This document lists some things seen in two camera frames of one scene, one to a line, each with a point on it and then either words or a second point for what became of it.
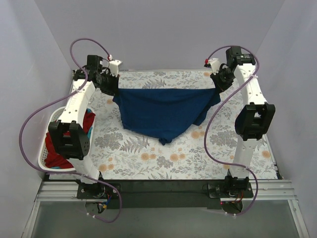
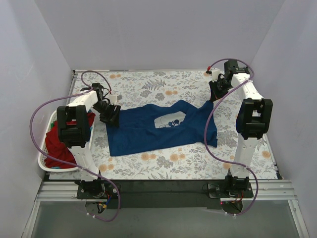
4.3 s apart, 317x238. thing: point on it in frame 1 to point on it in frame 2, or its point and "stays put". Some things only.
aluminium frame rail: [263, 191] stays put
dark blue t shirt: [164, 114] to [155, 126]
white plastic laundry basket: [41, 160] stays put
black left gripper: [112, 87] to [110, 111]
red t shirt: [52, 159] stays put
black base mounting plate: [163, 195] stays put
